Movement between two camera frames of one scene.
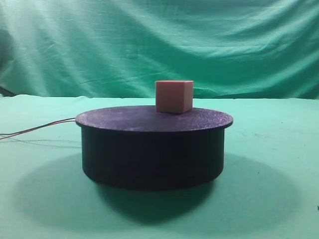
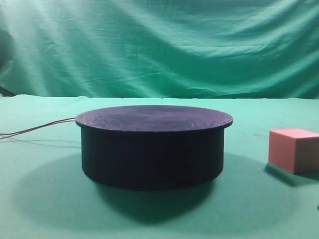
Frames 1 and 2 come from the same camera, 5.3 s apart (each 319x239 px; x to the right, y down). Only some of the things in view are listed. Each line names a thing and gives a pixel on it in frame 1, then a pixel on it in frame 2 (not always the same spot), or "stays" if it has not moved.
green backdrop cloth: x=238 y=49 stays
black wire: x=38 y=126 stays
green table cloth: x=269 y=188 stays
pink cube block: x=174 y=96 -> x=295 y=150
